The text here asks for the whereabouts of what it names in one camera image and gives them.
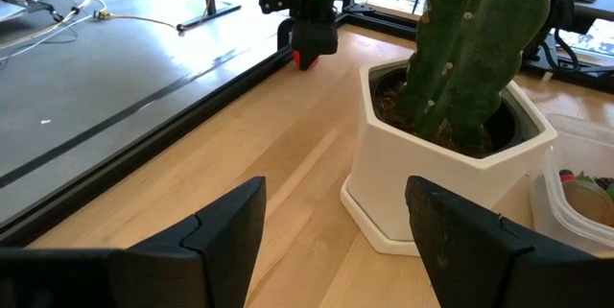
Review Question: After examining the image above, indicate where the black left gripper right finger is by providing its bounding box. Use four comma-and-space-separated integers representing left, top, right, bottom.
405, 175, 577, 308

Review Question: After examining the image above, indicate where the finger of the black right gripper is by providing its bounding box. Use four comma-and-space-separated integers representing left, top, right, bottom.
290, 18, 340, 59

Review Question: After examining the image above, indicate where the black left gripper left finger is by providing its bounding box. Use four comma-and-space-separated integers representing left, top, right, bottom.
108, 176, 268, 308

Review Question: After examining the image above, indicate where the brown kiwi fruit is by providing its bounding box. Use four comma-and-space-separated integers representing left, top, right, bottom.
561, 178, 614, 228

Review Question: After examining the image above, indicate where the clear plastic tupperware container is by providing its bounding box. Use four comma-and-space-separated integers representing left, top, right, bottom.
529, 112, 614, 257

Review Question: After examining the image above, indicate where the black table clamp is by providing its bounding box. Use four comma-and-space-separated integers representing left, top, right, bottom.
276, 16, 296, 53

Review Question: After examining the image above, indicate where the white hexagonal plant pot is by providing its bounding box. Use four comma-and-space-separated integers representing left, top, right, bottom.
339, 56, 559, 258

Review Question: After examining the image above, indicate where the tall green cactus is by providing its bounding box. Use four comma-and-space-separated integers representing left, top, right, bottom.
394, 0, 573, 154

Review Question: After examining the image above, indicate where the yellow floor cable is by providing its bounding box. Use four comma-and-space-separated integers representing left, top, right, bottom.
93, 9, 179, 32

